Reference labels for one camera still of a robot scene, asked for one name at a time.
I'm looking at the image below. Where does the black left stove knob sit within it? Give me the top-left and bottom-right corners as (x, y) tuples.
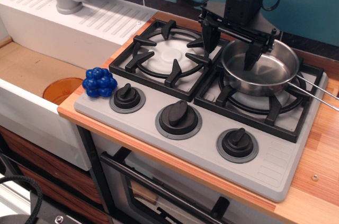
(109, 83), (146, 114)

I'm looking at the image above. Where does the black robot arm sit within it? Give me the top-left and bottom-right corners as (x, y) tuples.
(199, 0), (280, 70)

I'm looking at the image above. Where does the grey toy stove top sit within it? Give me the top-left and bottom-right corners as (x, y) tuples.
(73, 19), (329, 203)

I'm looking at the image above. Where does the stainless steel pan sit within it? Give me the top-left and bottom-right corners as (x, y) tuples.
(221, 40), (338, 111)

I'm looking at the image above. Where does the black middle stove knob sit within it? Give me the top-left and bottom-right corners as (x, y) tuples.
(155, 100), (202, 140)

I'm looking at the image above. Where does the black stove knob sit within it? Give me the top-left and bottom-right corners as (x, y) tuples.
(109, 83), (146, 114)
(155, 100), (202, 140)
(217, 128), (259, 164)

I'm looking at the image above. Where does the wooden drawer front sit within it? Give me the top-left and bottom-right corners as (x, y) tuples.
(1, 128), (112, 223)

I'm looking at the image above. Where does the white toy sink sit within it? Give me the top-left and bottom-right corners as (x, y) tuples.
(1, 0), (155, 171)

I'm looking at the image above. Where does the orange plastic cup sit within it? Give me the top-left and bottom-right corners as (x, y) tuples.
(42, 77), (83, 105)

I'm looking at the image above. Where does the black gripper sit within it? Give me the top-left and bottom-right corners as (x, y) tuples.
(199, 0), (278, 71)

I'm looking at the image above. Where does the black left burner grate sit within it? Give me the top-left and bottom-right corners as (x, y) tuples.
(109, 20), (228, 102)

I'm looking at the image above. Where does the toy oven door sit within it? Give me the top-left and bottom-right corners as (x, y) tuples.
(99, 147), (261, 223)

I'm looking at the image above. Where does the blue toy blueberry cluster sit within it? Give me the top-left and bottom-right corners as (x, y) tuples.
(82, 67), (118, 98)

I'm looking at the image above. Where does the black braided cable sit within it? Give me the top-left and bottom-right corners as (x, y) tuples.
(0, 175), (43, 224)

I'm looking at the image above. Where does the black oven door handle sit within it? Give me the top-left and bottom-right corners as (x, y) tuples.
(100, 147), (229, 223)

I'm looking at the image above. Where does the black burner grate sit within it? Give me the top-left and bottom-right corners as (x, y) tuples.
(194, 55), (327, 143)
(109, 20), (228, 102)

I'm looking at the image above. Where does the black right stove knob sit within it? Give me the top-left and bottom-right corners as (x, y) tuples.
(217, 128), (259, 164)

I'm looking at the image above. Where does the black right burner grate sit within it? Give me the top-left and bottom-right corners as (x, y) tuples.
(194, 55), (327, 143)

